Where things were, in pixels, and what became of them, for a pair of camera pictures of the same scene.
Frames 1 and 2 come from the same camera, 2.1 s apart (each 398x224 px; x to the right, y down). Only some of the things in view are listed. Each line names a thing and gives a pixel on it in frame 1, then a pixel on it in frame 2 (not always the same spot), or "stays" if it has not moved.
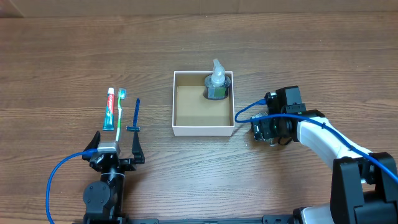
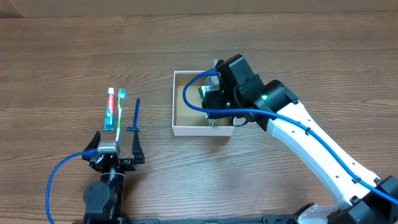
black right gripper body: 259,130 -> 212,104
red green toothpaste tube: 109,117 stays
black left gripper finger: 137,149 stays
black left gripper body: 115,162 stays
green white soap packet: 255,126 -> 203,91
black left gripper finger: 92,145 stays
